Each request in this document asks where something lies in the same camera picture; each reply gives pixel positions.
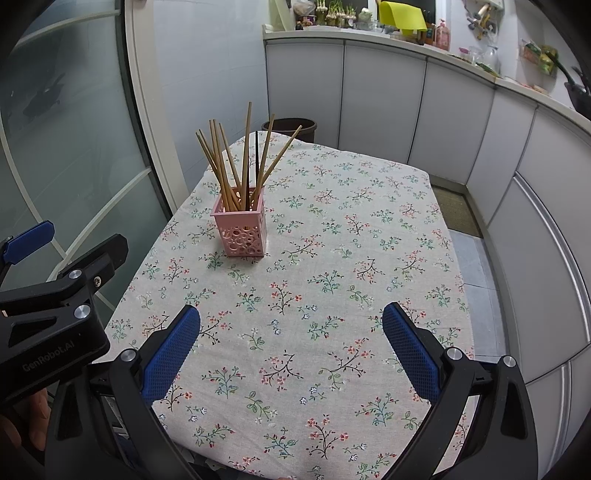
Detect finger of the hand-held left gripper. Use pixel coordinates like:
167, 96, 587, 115
0, 220, 56, 278
48, 234, 129, 305

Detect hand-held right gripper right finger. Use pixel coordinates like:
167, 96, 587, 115
382, 302, 540, 480

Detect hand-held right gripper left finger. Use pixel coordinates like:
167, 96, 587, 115
44, 304, 202, 480

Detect pink perforated plastic basket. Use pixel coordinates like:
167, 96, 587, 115
211, 185, 269, 258

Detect bunch of wooden chopsticks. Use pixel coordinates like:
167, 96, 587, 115
195, 102, 303, 210

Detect black chopstick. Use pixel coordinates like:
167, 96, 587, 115
249, 130, 260, 206

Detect hanging kitchen utensils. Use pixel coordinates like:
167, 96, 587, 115
464, 0, 502, 38

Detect person's left hand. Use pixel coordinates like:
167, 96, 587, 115
0, 389, 51, 463

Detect floral tablecloth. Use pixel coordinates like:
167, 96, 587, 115
104, 131, 476, 480

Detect olive floor mat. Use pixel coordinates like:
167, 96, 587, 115
431, 185, 483, 238

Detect brown trash bin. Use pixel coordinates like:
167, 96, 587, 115
262, 117, 319, 144

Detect white kitchen cabinet run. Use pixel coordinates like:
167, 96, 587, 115
263, 37, 591, 467

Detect white countertop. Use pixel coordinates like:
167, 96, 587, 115
262, 23, 591, 134

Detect clear glass jar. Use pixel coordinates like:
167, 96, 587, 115
478, 44, 502, 75

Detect black wok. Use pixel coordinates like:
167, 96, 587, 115
551, 58, 591, 116

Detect pale green board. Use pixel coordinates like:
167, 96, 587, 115
269, 0, 293, 32

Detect dark bottle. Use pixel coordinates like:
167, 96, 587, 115
418, 9, 439, 47

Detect bag of green vegetables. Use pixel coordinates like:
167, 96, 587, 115
522, 39, 561, 77

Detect yellow cloth on counter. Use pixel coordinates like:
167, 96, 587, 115
378, 1, 428, 35

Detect row of small potted sprouts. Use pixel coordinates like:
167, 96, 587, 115
298, 0, 358, 29

